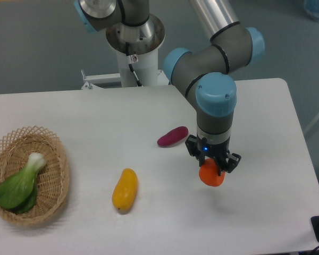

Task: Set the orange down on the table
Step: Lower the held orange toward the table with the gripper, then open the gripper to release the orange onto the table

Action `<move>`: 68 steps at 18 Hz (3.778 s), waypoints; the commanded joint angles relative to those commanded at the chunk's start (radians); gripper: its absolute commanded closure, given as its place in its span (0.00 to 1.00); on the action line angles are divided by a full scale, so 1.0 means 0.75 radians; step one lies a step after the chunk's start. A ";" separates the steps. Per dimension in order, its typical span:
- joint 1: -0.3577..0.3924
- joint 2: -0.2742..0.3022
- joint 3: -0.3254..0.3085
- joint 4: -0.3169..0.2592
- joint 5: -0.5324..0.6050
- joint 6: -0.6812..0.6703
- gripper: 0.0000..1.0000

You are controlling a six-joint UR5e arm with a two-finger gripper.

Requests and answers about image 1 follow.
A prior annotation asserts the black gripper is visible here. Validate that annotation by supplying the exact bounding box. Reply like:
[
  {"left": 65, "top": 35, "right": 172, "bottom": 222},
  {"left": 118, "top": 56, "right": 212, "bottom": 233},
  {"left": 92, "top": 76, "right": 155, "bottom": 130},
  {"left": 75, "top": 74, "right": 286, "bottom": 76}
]
[{"left": 185, "top": 135, "right": 241, "bottom": 176}]

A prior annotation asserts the orange fruit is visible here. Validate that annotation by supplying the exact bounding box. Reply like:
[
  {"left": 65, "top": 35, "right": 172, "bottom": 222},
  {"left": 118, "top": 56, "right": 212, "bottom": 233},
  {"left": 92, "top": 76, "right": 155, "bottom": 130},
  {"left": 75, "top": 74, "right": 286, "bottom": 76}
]
[{"left": 199, "top": 158, "right": 225, "bottom": 187}]

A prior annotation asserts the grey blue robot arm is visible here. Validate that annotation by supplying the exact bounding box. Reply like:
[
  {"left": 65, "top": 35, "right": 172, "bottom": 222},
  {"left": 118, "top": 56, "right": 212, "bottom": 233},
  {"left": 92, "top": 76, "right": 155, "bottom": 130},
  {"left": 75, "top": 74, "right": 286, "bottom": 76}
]
[{"left": 74, "top": 1, "right": 265, "bottom": 174}]

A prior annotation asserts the purple sweet potato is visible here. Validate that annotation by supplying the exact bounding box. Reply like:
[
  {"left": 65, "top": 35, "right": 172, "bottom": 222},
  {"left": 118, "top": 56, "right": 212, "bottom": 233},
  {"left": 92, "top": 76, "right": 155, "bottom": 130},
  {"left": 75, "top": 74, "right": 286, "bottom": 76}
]
[{"left": 157, "top": 126, "right": 188, "bottom": 147}]

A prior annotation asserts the yellow mango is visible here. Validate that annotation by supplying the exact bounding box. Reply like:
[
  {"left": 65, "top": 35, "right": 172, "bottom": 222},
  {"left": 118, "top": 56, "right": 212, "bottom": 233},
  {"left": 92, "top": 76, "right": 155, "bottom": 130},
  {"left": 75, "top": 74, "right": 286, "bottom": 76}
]
[{"left": 112, "top": 168, "right": 138, "bottom": 212}]

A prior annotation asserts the blue plastic bag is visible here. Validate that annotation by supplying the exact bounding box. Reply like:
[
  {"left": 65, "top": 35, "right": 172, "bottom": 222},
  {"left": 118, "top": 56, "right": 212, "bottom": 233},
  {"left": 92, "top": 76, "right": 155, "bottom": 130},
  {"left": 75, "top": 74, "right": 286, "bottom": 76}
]
[{"left": 304, "top": 0, "right": 319, "bottom": 22}]

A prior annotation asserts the green bok choy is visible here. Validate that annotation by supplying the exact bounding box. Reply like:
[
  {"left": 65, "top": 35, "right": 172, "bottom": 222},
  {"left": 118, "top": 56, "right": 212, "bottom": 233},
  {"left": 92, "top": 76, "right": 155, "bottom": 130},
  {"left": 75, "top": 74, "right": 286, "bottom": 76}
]
[{"left": 0, "top": 152, "right": 46, "bottom": 214}]

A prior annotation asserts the woven bamboo basket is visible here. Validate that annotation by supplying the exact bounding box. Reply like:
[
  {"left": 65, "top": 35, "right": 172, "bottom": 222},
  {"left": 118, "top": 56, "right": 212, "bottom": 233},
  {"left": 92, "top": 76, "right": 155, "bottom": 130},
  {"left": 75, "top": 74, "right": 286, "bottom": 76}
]
[{"left": 0, "top": 126, "right": 70, "bottom": 226}]

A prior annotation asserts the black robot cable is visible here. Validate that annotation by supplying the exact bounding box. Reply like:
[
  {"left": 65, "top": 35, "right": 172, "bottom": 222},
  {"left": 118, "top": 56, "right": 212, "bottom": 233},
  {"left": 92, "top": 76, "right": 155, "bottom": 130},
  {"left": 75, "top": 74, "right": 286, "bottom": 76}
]
[{"left": 125, "top": 41, "right": 144, "bottom": 87}]

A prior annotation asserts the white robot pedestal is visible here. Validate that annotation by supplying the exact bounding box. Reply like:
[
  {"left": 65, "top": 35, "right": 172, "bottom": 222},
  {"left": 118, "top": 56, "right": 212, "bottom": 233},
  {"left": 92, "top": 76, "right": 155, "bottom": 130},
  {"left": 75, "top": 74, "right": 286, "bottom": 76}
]
[{"left": 81, "top": 14, "right": 165, "bottom": 89}]

